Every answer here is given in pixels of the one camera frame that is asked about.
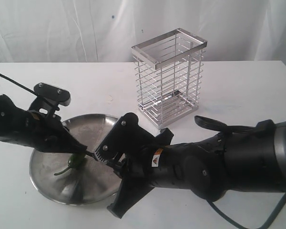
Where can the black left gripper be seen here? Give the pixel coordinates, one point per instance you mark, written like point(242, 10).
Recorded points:
point(46, 135)

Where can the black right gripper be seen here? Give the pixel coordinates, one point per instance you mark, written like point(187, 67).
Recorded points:
point(157, 164)

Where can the green chili pepper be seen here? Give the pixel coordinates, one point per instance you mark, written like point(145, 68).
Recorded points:
point(75, 162)

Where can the black handled knife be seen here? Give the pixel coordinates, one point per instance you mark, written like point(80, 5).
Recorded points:
point(91, 154)

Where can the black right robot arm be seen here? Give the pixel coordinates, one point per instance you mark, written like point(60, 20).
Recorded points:
point(240, 158)

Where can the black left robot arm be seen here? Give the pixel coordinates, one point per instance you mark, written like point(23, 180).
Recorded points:
point(6, 118)

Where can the round steel plate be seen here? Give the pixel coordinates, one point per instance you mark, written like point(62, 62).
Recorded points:
point(90, 182)

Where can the white backdrop curtain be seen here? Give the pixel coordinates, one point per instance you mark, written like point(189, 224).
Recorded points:
point(105, 30)

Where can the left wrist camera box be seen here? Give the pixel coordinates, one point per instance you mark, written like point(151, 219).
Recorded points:
point(53, 93)

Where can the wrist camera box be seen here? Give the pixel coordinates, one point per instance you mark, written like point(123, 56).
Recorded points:
point(126, 137)
point(53, 93)

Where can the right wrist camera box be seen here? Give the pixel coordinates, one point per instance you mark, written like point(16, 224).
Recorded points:
point(126, 137)

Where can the chrome wire utensil holder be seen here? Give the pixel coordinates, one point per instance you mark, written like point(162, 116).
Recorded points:
point(168, 75)

